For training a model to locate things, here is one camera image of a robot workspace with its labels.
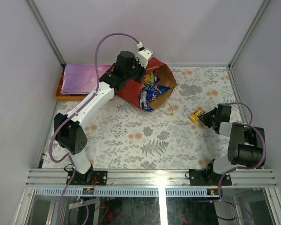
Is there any yellow M&M candy packet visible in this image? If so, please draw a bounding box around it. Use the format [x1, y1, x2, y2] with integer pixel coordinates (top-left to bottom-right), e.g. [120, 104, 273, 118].
[189, 107, 206, 123]

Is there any red brown paper bag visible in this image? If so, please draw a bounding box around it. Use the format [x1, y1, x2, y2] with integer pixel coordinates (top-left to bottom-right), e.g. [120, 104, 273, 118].
[118, 58, 177, 112]

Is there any blue Doritos chip bag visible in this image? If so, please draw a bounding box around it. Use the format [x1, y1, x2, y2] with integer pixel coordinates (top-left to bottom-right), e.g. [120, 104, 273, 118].
[138, 85, 171, 112]

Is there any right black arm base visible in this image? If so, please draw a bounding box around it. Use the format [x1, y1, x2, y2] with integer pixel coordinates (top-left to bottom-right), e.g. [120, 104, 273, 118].
[185, 162, 232, 186]

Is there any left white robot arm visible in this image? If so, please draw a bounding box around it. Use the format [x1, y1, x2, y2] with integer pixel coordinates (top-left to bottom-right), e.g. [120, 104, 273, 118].
[54, 48, 153, 185]

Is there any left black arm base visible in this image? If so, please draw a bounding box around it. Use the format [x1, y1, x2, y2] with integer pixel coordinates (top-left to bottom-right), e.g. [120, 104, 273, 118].
[63, 164, 108, 187]

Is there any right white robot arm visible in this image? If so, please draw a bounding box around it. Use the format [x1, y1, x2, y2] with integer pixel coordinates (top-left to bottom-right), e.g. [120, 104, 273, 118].
[197, 103, 266, 185]

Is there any green yellow snack packet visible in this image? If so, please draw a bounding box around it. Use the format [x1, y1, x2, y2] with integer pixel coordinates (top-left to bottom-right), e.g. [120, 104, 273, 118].
[143, 71, 160, 87]

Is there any purple Frozen fabric cloth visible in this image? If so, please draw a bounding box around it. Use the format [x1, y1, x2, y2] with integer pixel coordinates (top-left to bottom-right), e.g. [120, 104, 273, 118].
[61, 63, 111, 95]

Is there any floral patterned table mat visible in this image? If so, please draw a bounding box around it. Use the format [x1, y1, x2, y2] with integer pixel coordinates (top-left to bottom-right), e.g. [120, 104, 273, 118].
[41, 66, 257, 170]

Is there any orange plastic tray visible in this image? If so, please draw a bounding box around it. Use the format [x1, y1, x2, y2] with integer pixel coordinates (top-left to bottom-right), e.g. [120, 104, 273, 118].
[54, 63, 115, 102]

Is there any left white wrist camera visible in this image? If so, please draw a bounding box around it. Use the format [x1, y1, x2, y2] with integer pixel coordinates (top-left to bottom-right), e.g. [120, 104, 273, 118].
[136, 42, 154, 68]

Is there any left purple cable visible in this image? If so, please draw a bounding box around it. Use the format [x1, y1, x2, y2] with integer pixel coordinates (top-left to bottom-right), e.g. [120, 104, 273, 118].
[48, 32, 143, 225]

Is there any aluminium front rail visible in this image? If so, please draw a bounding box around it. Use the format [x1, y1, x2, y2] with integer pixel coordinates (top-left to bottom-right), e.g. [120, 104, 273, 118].
[26, 169, 278, 188]

